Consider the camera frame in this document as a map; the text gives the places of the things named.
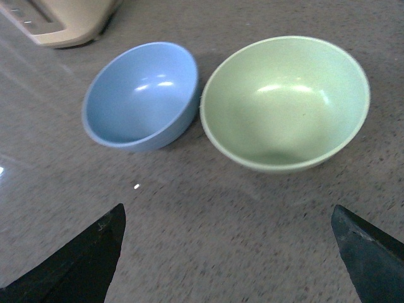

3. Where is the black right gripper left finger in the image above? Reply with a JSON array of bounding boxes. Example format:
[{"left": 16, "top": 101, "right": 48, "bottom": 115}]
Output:
[{"left": 1, "top": 203, "right": 126, "bottom": 302}]

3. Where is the green plastic bowl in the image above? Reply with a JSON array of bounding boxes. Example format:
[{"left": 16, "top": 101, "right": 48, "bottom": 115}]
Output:
[{"left": 199, "top": 35, "right": 371, "bottom": 174}]

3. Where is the blue plastic bowl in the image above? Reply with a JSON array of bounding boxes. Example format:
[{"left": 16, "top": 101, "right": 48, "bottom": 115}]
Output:
[{"left": 82, "top": 42, "right": 201, "bottom": 152}]

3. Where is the cream two-slot toaster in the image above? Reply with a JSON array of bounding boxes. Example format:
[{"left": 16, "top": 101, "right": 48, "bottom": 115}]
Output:
[{"left": 1, "top": 0, "right": 122, "bottom": 48}]

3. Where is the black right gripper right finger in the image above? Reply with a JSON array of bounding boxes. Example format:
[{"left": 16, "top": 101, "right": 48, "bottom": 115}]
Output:
[{"left": 331, "top": 205, "right": 403, "bottom": 302}]

